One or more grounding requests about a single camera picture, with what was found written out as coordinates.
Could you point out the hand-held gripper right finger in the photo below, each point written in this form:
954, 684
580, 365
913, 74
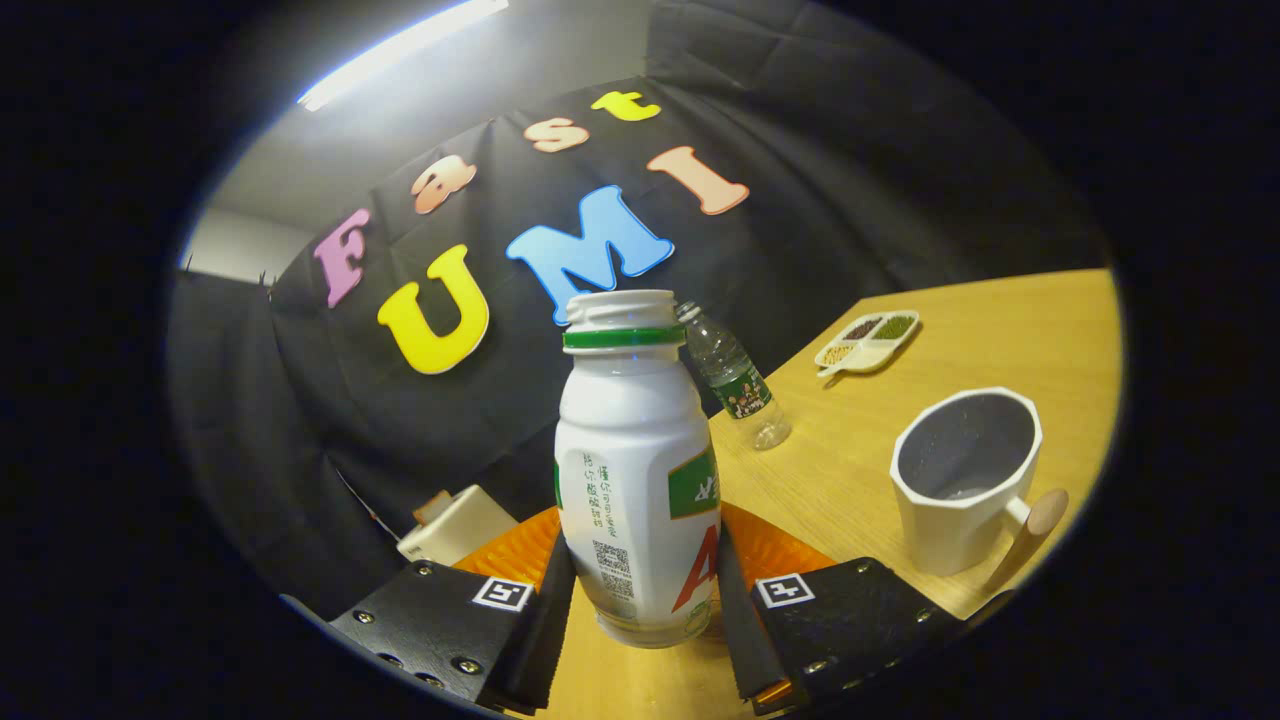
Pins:
738, 630

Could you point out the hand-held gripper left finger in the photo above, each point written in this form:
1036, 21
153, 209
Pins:
545, 640

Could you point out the white juice bottle green label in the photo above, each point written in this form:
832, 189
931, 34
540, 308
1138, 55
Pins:
630, 450

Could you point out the clear juice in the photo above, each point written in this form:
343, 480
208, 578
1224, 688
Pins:
968, 492

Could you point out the clear plastic water bottle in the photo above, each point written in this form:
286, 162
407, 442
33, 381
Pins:
740, 390

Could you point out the white toaster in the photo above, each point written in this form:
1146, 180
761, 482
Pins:
465, 525

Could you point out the toast slice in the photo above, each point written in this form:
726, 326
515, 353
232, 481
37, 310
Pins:
432, 507

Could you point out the wooden table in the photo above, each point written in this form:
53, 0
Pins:
850, 480

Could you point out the yellow beans heap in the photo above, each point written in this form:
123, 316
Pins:
837, 354

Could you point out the white divided tray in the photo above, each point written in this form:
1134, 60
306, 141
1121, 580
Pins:
880, 350

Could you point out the dark red beans heap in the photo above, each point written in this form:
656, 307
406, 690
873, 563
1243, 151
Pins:
863, 329

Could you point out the black backdrop cloth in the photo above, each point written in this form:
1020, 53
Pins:
300, 420

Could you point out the green beans heap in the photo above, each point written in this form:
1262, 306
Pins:
894, 327

